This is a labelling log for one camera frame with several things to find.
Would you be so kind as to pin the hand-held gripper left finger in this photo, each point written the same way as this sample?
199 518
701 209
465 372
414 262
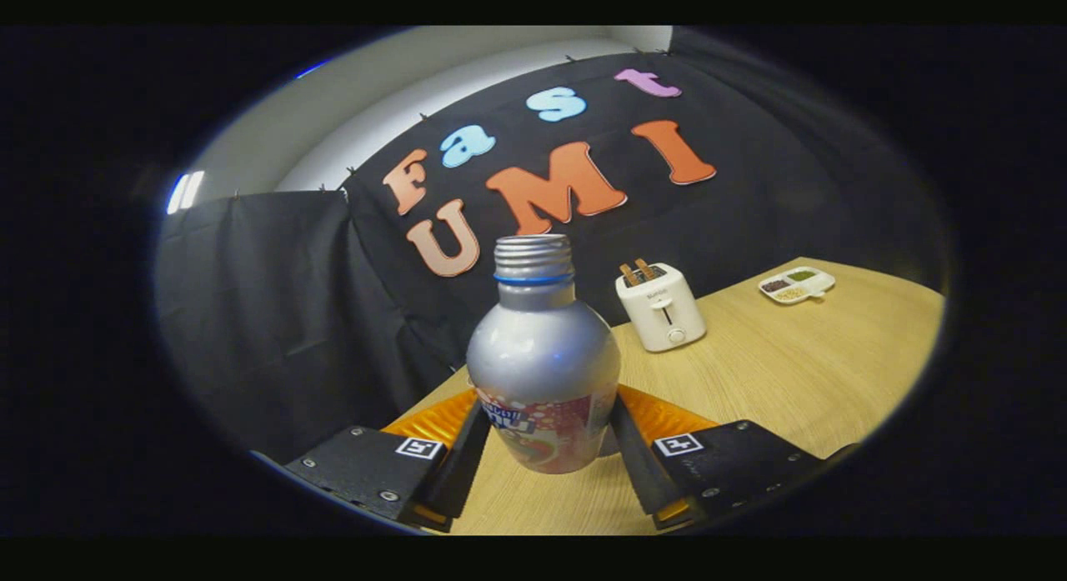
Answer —
463 468

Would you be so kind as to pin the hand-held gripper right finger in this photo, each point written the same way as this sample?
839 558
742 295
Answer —
638 473

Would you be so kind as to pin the silver juice bottle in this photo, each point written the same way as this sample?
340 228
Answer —
542 364

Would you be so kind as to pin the white toaster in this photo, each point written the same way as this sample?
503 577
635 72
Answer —
663 318

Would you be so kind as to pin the wooden table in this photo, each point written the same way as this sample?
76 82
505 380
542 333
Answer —
792 373

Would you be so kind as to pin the toast slice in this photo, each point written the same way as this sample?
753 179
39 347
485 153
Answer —
643 268
628 273

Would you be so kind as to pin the white divided snack dish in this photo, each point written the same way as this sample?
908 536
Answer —
796 285

